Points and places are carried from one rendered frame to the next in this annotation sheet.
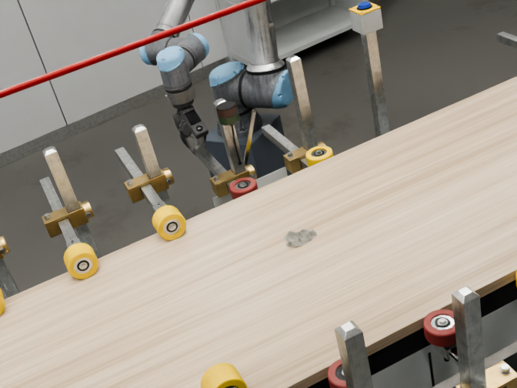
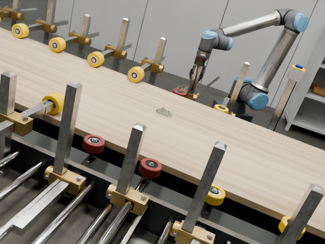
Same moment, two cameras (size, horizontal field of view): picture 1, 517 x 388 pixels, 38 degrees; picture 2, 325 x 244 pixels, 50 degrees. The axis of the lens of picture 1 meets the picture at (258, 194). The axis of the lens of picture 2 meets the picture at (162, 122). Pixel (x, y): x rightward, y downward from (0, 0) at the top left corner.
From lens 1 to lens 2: 0.93 m
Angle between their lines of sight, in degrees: 25
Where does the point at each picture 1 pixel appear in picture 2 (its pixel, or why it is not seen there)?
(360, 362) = (69, 104)
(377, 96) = (274, 114)
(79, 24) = (235, 50)
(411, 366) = (133, 181)
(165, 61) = (205, 33)
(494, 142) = (292, 160)
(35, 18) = not seen: hidden behind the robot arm
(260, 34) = (266, 69)
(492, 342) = not seen: hidden behind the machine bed
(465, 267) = (196, 166)
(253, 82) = (248, 88)
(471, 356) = (124, 164)
